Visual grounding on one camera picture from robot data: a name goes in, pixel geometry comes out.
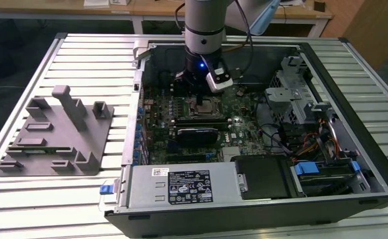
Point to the silver power supply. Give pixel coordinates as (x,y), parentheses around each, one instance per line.
(145,186)

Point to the small grey wrist camera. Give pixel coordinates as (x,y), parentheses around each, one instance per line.
(181,76)

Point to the silver metal disk bay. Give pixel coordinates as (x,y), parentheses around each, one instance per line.
(282,95)

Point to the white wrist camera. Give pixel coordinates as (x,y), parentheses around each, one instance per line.
(219,83)

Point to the blue case latch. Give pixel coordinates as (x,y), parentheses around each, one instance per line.
(105,189)

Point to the wooden cabinet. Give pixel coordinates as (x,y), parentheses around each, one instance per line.
(376,25)

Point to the black graphics card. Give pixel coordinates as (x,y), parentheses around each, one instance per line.
(198,138)

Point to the white cardboard box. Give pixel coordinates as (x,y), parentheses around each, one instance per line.
(97,3)
(121,2)

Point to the CPU socket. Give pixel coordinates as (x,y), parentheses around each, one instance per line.
(191,109)

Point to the black plastic shroud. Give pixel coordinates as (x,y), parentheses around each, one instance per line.
(263,176)

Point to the small silver heatsink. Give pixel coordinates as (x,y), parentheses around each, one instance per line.
(231,152)

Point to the blue plastic clip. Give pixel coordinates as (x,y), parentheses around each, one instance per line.
(355,166)

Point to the wooden desk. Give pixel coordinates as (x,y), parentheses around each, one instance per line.
(49,9)

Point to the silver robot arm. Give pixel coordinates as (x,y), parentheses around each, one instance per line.
(202,25)

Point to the green motherboard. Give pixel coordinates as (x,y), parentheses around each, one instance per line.
(247,139)

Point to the hard disk in blue carrier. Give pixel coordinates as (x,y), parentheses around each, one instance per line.
(307,169)

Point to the black PC case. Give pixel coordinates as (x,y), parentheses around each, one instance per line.
(214,221)

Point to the grey parts rack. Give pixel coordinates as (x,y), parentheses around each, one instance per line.
(65,142)

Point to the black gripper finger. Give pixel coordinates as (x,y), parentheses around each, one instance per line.
(200,99)

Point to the black expansion slot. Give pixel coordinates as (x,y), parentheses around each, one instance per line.
(185,158)

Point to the small brown box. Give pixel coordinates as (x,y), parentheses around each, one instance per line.
(319,6)

